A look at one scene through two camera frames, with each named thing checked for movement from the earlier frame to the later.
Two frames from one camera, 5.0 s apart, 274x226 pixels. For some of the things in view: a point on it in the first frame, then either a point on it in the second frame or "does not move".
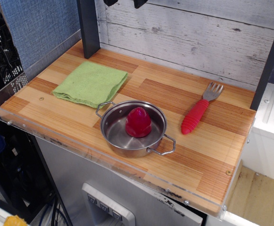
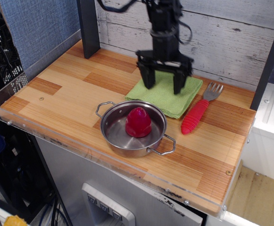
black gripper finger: x=138 y=4 → x=180 y=76
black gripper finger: x=110 y=3 → x=148 y=75
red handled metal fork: x=211 y=93 does not move
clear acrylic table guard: x=179 y=133 does not move
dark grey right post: x=270 y=57 does not move
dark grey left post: x=89 y=28 does not move
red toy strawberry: x=138 y=123 does not move
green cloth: x=87 y=83 → x=162 y=92
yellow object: x=14 y=221 does not move
